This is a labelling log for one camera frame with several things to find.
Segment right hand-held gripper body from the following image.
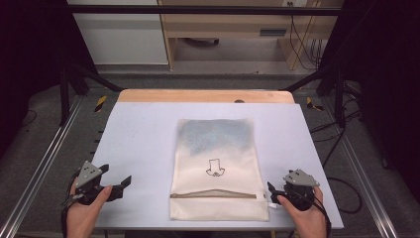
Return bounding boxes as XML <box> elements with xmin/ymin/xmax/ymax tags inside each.
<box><xmin>282</xmin><ymin>169</ymin><xmax>321</xmax><ymax>212</ymax></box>

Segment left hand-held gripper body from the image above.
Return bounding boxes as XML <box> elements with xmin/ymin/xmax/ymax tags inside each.
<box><xmin>73</xmin><ymin>161</ymin><xmax>115</xmax><ymax>206</ymax></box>

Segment white mesh laundry bag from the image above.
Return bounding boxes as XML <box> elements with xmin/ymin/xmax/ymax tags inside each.
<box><xmin>169</xmin><ymin>117</ymin><xmax>279</xmax><ymax>222</ymax></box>

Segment person's right hand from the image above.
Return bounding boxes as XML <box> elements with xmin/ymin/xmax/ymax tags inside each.
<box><xmin>276</xmin><ymin>185</ymin><xmax>328</xmax><ymax>238</ymax></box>

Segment person's left hand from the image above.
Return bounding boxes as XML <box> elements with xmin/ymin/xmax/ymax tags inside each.
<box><xmin>65</xmin><ymin>178</ymin><xmax>114</xmax><ymax>238</ymax></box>

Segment pale table mat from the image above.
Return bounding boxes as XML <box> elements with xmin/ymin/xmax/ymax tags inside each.
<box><xmin>91</xmin><ymin>101</ymin><xmax>345</xmax><ymax>231</ymax></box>

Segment black metal stand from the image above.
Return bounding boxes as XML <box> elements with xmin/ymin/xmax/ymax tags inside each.
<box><xmin>282</xmin><ymin>59</ymin><xmax>349</xmax><ymax>129</ymax></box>
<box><xmin>58</xmin><ymin>62</ymin><xmax>124</xmax><ymax>127</ymax></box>

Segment black curtain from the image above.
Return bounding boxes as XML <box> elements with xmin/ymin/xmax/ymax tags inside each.
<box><xmin>320</xmin><ymin>0</ymin><xmax>420</xmax><ymax>196</ymax></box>
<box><xmin>0</xmin><ymin>0</ymin><xmax>97</xmax><ymax>157</ymax></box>

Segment white cabinet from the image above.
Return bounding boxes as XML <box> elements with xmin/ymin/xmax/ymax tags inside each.
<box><xmin>66</xmin><ymin>0</ymin><xmax>169</xmax><ymax>65</ymax></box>

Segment black object under desk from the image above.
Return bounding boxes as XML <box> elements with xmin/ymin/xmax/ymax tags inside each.
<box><xmin>182</xmin><ymin>37</ymin><xmax>221</xmax><ymax>48</ymax></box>

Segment wooden desk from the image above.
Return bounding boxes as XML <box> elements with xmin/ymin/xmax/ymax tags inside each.
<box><xmin>157</xmin><ymin>0</ymin><xmax>345</xmax><ymax>71</ymax></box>

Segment black metal crossbar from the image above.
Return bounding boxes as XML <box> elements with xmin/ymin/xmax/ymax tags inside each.
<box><xmin>65</xmin><ymin>5</ymin><xmax>343</xmax><ymax>17</ymax></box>

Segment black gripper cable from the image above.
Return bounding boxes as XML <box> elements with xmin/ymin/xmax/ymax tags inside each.
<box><xmin>59</xmin><ymin>173</ymin><xmax>82</xmax><ymax>238</ymax></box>
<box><xmin>312</xmin><ymin>196</ymin><xmax>333</xmax><ymax>238</ymax></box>

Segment aluminium rail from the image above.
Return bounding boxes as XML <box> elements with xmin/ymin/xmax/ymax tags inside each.
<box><xmin>320</xmin><ymin>97</ymin><xmax>399</xmax><ymax>238</ymax></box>
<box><xmin>0</xmin><ymin>94</ymin><xmax>85</xmax><ymax>238</ymax></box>

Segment black floor cable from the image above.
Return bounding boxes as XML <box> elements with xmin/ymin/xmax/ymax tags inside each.
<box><xmin>309</xmin><ymin>108</ymin><xmax>365</xmax><ymax>215</ymax></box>

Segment yellow-handled tool left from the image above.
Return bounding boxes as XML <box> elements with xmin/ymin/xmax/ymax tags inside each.
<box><xmin>94</xmin><ymin>94</ymin><xmax>109</xmax><ymax>113</ymax></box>

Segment yellow-handled tool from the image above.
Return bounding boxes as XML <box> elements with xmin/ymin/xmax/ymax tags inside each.
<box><xmin>305</xmin><ymin>96</ymin><xmax>325</xmax><ymax>112</ymax></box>
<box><xmin>94</xmin><ymin>94</ymin><xmax>109</xmax><ymax>113</ymax></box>

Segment yellow-handled tool right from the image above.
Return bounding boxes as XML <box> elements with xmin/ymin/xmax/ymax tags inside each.
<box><xmin>305</xmin><ymin>96</ymin><xmax>325</xmax><ymax>112</ymax></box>

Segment black hanging cables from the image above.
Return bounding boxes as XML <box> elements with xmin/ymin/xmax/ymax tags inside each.
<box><xmin>288</xmin><ymin>2</ymin><xmax>325</xmax><ymax>71</ymax></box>

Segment white wall socket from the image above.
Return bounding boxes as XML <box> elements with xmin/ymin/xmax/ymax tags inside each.
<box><xmin>281</xmin><ymin>0</ymin><xmax>310</xmax><ymax>8</ymax></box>

